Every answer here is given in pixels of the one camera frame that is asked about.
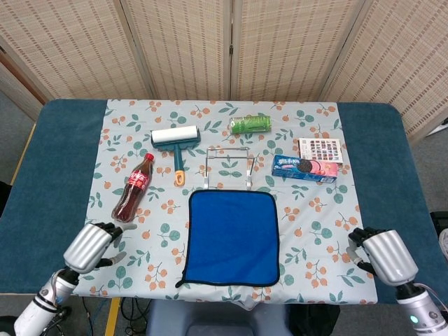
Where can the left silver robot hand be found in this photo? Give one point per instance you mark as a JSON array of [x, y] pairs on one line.
[[85, 248]]

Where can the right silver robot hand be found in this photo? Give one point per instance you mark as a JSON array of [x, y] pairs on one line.
[[388, 255]]

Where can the blue cloth mat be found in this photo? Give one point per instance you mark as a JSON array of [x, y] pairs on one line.
[[232, 238]]

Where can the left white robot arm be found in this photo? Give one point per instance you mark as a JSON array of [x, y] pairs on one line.
[[35, 308]]

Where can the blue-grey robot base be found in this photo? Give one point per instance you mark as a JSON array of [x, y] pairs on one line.
[[217, 320]]

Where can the small metal rack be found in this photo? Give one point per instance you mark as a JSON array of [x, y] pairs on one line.
[[249, 175]]

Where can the white shoe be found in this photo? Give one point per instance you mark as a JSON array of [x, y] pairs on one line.
[[444, 245]]

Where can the black case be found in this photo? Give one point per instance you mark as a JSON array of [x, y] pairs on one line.
[[440, 224]]

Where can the cola bottle red label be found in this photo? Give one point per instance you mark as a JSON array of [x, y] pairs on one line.
[[134, 185]]

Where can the teal table cover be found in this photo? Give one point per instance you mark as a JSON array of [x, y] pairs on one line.
[[52, 175]]

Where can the floral tablecloth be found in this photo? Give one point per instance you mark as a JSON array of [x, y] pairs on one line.
[[315, 217]]

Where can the black bag under table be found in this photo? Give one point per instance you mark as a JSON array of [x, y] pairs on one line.
[[315, 320]]

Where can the blue cookie box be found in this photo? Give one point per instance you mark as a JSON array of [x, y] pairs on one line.
[[304, 169]]

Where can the colourful swatch card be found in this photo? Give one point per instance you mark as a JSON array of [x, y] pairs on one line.
[[322, 148]]

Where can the teal lint roller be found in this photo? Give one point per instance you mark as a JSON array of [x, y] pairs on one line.
[[175, 136]]

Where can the green snack packet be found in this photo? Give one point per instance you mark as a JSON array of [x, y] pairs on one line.
[[250, 124]]

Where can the bamboo folding screen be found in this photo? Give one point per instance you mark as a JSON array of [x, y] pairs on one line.
[[182, 49]]

